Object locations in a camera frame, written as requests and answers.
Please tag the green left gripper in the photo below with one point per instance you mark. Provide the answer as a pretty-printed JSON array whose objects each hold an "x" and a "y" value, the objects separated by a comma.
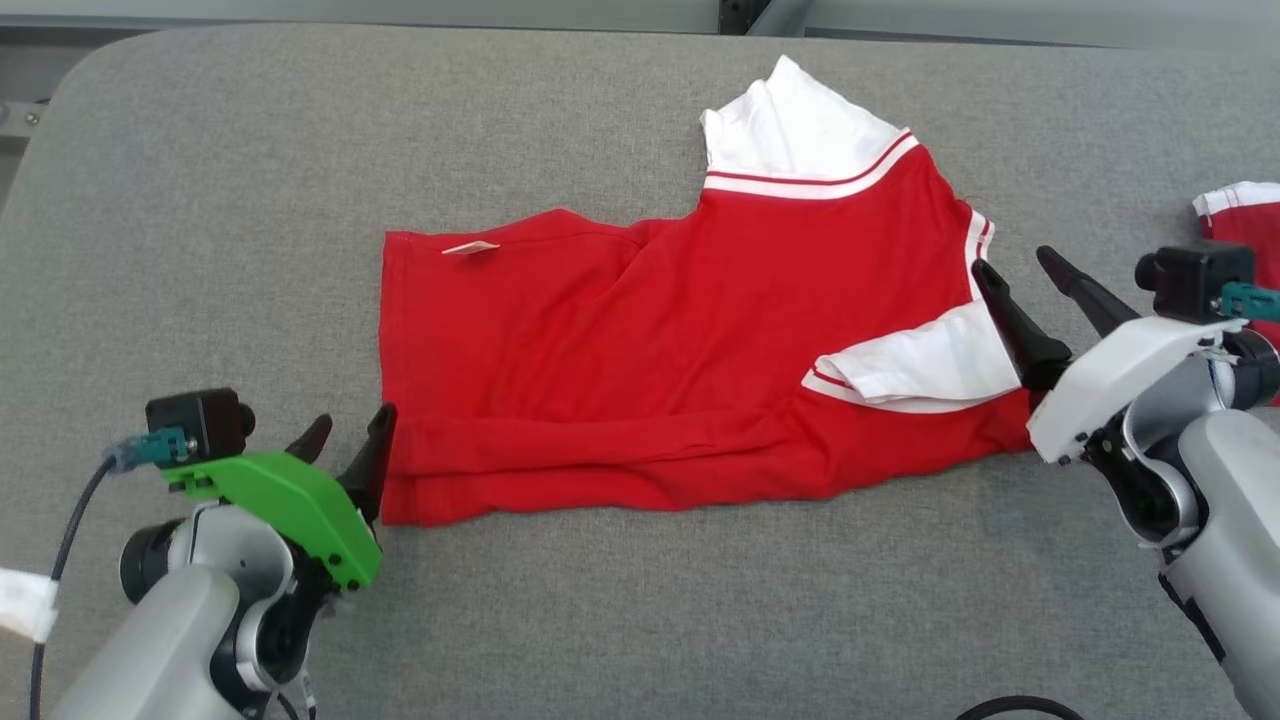
[{"x": 290, "y": 500}]

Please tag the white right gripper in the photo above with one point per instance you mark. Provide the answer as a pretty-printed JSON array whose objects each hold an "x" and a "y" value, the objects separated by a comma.
[{"x": 1110, "y": 375}]

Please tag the red and white t-shirt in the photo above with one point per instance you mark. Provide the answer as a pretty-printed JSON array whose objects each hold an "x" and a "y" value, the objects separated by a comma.
[{"x": 600, "y": 380}]

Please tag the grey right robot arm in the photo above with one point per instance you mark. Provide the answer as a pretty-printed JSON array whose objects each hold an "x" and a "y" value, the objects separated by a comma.
[{"x": 1230, "y": 500}]

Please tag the red white garment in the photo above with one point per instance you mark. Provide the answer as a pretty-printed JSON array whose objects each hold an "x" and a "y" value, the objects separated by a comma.
[{"x": 1250, "y": 222}]

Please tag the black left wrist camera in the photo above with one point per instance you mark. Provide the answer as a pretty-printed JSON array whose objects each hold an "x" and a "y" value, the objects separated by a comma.
[{"x": 205, "y": 420}]

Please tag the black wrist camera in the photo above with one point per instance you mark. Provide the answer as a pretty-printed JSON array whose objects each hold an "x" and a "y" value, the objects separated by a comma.
[
  {"x": 1195, "y": 278},
  {"x": 205, "y": 420}
]

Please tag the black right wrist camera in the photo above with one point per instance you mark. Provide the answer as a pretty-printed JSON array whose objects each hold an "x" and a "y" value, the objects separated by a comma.
[{"x": 1195, "y": 278}]

